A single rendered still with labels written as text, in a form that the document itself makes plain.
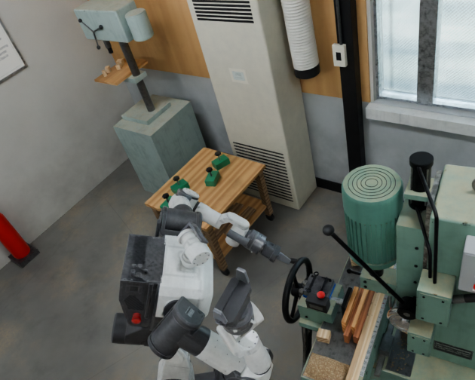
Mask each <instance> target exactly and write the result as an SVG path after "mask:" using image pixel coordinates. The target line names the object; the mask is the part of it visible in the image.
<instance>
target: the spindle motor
mask: <svg viewBox="0 0 475 380"><path fill-rule="evenodd" d="M342 200H343V207H344V214H345V227H346V234H347V241H348V246H349V247H350V248H351V249H352V250H353V251H354V252H355V253H356V254H357V255H358V256H359V257H360V258H361V259H362V260H363V261H364V262H365V263H366V264H367V265H368V266H369V267H370V268H371V269H372V270H382V269H386V268H390V267H391V266H393V265H395V264H396V224H397V220H398V218H399V215H400V212H401V210H402V209H403V181H402V179H401V178H400V176H399V175H398V174H397V173H396V172H395V171H394V170H392V169H391V168H389V167H385V166H382V165H376V164H371V165H365V166H362V167H358V168H356V169H354V170H352V171H351V172H350V173H349V174H348V175H347V176H346V177H345V178H344V180H343V182H342Z"/></svg>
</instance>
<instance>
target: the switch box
mask: <svg viewBox="0 0 475 380"><path fill-rule="evenodd" d="M474 284H475V236H471V235H467V237H466V241H465V244H464V251H463V256H462V261H461V271H460V277H459V282H458V289H459V290H464V291H468V292H471V293H475V291H473V285H474Z"/></svg>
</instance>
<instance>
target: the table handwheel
mask: <svg viewBox="0 0 475 380"><path fill-rule="evenodd" d="M303 263H305V267H306V278H305V280H308V278H309V276H310V274H313V270H312V264H311V261H310V259H309V258H307V257H304V256H303V257H301V258H299V259H297V260H296V262H295V263H294V264H293V266H292V268H291V269H290V272H289V274H288V276H287V280H286V283H285V286H284V289H283V298H282V313H283V318H284V320H285V321H286V322H287V323H295V322H296V321H297V320H298V319H299V318H300V313H299V309H297V311H296V313H295V310H296V305H297V302H298V298H299V289H300V288H303V286H302V283H298V281H297V279H296V273H297V271H298V270H299V268H300V266H301V265H302V264H303ZM293 282H294V283H293ZM290 293H291V295H292V296H294V300H293V306H292V310H291V313H289V300H290Z"/></svg>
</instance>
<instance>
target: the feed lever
mask: <svg viewBox="0 0 475 380"><path fill-rule="evenodd" d="M334 231H335V229H334V227H333V226H332V225H330V224H327V225H325V226H324V227H323V233H324V234H325V235H326V236H332V237H333V238H334V239H335V240H336V241H337V242H338V243H339V244H340V245H341V246H342V247H343V248H344V249H345V250H346V251H347V252H348V253H349V254H350V255H351V256H353V257H354V258H355V259H356V260H357V261H358V262H359V263H360V264H361V265H362V266H363V267H364V268H365V269H366V270H367V271H368V272H369V273H370V274H371V275H372V276H373V277H374V278H375V279H376V280H377V281H378V282H379V283H380V284H381V285H382V286H383V287H384V288H385V289H386V290H387V291H388V292H389V293H390V294H391V295H392V296H393V297H394V298H395V299H396V300H397V301H398V302H399V306H398V309H397V313H398V314H399V315H400V316H401V317H402V318H404V319H407V320H414V319H416V318H415V313H416V299H414V298H412V297H410V296H404V297H402V298H401V297H400V296H398V295H397V294H396V293H395V292H394V291H393V290H392V289H391V288H390V287H389V286H388V285H387V284H386V283H385V282H384V281H383V280H382V279H381V278H380V277H379V276H378V275H377V274H376V273H375V272H374V271H373V270H372V269H371V268H370V267H369V266H368V265H367V264H366V263H365V262H364V261H363V260H362V259H361V258H360V257H359V256H358V255H357V254H356V253H355V252H354V251H353V250H352V249H351V248H350V247H349V246H348V245H347V244H346V243H345V242H344V241H343V240H342V239H341V238H340V237H339V236H338V235H337V234H336V233H334Z"/></svg>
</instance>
